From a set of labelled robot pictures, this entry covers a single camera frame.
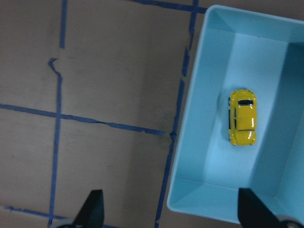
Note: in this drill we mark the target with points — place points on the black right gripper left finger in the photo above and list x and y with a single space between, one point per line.
91 214

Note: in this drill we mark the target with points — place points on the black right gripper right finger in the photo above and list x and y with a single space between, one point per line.
252 212

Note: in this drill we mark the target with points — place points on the yellow toy beetle car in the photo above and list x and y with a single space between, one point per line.
242 117

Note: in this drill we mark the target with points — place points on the light blue plastic bin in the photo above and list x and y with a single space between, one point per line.
265 54

